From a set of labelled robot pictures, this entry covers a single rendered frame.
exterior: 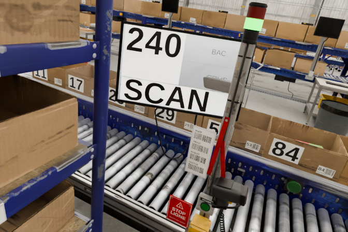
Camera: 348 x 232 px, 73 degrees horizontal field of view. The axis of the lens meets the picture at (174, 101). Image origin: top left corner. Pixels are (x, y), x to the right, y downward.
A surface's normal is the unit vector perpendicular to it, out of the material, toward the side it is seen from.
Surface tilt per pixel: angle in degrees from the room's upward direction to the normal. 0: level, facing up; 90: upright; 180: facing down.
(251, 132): 90
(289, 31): 90
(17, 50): 90
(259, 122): 90
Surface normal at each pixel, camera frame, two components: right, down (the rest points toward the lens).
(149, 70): -0.07, 0.29
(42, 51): 0.90, 0.27
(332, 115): -0.76, 0.21
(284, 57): -0.46, 0.25
